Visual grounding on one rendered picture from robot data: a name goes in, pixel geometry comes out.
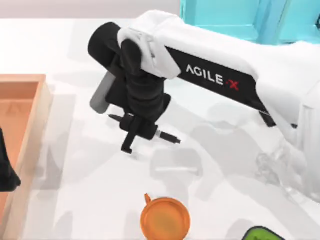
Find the clear glass cup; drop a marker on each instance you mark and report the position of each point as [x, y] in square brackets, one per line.
[271, 172]

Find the green and black object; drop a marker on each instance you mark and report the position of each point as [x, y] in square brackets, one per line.
[263, 234]

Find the orange cup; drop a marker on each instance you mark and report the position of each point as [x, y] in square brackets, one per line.
[163, 220]

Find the shallow salmon-coloured box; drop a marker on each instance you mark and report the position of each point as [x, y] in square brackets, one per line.
[27, 120]

